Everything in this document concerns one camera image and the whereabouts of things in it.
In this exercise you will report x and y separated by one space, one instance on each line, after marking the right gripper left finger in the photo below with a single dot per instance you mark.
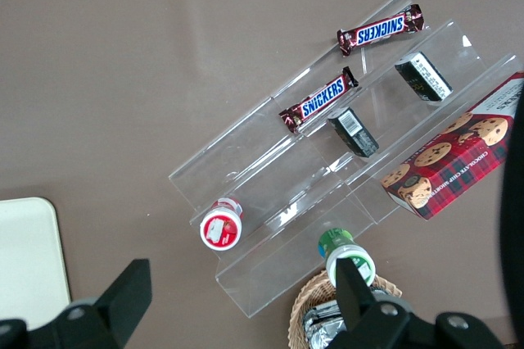
102 316

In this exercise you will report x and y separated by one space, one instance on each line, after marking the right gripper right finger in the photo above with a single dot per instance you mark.
372 324

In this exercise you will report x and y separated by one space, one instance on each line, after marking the light tan wicker basket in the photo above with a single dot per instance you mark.
305 300

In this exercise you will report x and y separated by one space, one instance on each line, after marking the cream plastic tray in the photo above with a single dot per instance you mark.
28 255

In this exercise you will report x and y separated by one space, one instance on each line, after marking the silver foil packet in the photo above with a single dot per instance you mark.
323 324

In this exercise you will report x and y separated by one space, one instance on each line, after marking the green lidded cup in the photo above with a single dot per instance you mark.
360 261

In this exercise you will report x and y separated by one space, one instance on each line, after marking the red lidded cup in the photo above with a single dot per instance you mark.
221 228

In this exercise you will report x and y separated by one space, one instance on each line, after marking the clear acrylic step display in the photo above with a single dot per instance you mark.
286 185

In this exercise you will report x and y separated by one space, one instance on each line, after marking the red tartan cookie box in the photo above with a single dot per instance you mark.
450 152

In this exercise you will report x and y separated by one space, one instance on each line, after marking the small black carton box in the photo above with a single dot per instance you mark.
425 78
354 134

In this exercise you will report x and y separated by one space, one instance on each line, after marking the Snickers chocolate bar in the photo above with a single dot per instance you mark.
321 99
380 30

